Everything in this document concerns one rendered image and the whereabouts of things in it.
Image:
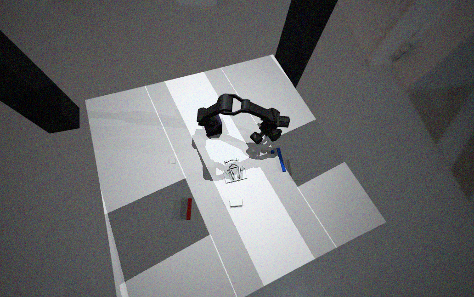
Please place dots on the dark red bar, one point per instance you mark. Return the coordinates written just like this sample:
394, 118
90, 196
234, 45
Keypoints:
189, 208

